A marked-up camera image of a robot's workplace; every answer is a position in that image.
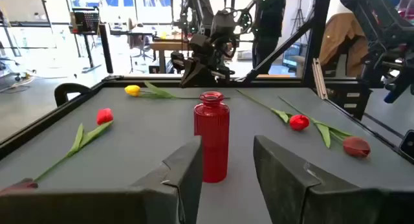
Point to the black diagonal frame brace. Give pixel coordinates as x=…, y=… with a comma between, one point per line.
x=278, y=52

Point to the red ribbed glass vase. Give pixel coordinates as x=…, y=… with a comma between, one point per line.
x=211, y=136

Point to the black frame strut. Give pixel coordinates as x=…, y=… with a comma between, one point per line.
x=318, y=36

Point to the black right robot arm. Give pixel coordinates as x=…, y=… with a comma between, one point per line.
x=194, y=10

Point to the black box white labels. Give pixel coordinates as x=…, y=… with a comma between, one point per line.
x=349, y=99

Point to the black tripod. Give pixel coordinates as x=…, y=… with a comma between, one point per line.
x=299, y=13

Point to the bright red artificial tulip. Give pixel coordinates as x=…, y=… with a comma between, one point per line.
x=104, y=116
x=299, y=122

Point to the person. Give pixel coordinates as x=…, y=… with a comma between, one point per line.
x=268, y=29

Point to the pale slotted bracket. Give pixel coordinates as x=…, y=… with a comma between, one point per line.
x=319, y=78

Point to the low dark monitor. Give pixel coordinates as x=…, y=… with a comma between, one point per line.
x=292, y=54

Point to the wooden desk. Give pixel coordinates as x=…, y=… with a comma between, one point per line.
x=168, y=46

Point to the office chair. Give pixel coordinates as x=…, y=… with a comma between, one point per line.
x=139, y=39

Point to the yellow artificial tulip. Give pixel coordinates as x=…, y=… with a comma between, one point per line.
x=132, y=90

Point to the small black camera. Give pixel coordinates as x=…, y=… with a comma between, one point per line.
x=407, y=145

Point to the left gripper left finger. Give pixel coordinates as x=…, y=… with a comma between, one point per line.
x=97, y=206

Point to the dark red artificial tulip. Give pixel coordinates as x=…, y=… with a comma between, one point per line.
x=17, y=185
x=356, y=147

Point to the black post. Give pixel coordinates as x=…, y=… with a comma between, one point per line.
x=105, y=49

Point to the black table edge frame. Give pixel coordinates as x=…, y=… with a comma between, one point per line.
x=39, y=125

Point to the brown jacket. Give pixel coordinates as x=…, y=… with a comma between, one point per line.
x=343, y=36

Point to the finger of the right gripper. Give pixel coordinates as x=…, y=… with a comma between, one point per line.
x=177, y=62
x=194, y=75

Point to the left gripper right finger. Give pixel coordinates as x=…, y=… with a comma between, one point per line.
x=323, y=203

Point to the black screen on stand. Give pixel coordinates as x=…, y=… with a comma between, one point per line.
x=85, y=21

